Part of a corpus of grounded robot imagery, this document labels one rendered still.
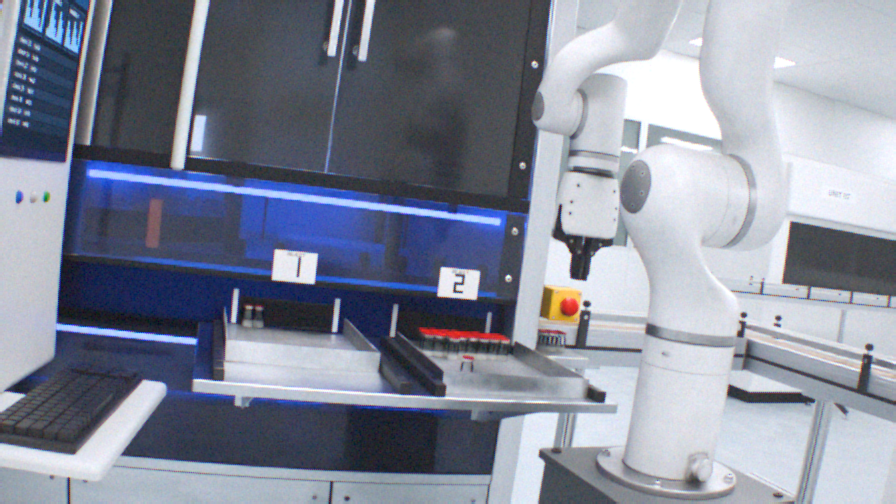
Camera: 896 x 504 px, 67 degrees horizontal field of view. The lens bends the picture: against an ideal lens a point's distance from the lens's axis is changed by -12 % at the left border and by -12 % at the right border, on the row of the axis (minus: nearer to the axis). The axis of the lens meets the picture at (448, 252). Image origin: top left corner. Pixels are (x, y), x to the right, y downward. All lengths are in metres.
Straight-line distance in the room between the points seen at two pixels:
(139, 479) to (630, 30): 1.24
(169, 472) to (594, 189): 1.00
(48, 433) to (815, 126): 8.13
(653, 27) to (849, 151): 7.83
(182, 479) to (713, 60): 1.25
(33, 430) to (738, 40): 1.00
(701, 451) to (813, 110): 7.69
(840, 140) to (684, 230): 7.97
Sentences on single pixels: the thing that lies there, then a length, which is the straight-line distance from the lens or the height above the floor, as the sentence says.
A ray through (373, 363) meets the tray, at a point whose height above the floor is 0.90.
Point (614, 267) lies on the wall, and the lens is 7.06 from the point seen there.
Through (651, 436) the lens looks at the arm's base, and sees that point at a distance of 0.98.
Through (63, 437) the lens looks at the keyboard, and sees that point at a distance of 1.03.
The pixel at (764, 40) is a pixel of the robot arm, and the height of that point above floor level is 1.42.
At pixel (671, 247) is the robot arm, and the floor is 1.16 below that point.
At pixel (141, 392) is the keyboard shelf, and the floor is 0.80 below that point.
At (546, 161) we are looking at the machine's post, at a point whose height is 1.30.
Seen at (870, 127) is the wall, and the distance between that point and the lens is 9.23.
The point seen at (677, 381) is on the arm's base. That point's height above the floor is 1.00.
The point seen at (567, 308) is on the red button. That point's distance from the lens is 1.66.
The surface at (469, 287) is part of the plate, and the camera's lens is 1.60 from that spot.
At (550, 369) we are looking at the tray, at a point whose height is 0.90.
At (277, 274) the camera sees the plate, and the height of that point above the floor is 1.00.
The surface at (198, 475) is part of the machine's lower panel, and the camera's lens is 1.62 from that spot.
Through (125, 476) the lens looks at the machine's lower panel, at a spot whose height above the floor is 0.56.
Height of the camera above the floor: 1.17
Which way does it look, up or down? 3 degrees down
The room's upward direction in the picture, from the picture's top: 7 degrees clockwise
